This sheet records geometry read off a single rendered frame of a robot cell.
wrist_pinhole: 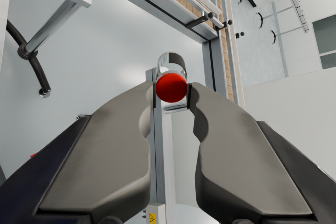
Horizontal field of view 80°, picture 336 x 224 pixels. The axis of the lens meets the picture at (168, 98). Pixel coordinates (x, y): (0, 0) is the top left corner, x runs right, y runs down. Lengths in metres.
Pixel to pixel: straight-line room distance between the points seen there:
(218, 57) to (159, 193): 0.72
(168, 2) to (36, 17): 0.99
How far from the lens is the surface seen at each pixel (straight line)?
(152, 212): 1.12
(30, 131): 1.33
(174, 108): 1.05
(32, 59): 1.27
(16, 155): 1.31
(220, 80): 0.89
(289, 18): 8.95
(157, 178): 1.13
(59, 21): 0.92
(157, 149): 1.11
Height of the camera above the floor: 1.28
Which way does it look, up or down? 39 degrees down
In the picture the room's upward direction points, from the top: 77 degrees clockwise
